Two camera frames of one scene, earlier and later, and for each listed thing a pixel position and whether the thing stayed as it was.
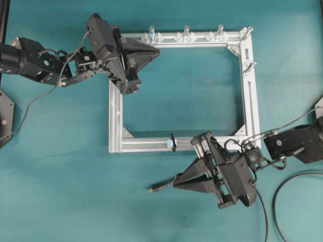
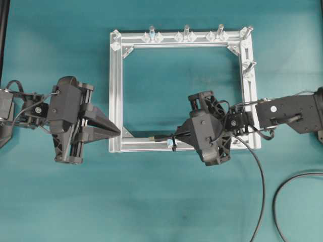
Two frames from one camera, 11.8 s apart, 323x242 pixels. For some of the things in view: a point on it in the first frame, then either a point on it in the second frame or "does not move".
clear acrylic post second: (185, 36) does not move
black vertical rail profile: (4, 5) does not move
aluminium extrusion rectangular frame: (120, 140) does not move
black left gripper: (122, 69) -> (68, 105)
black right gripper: (232, 174) -> (207, 126)
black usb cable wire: (152, 189) -> (262, 179)
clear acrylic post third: (219, 35) does not move
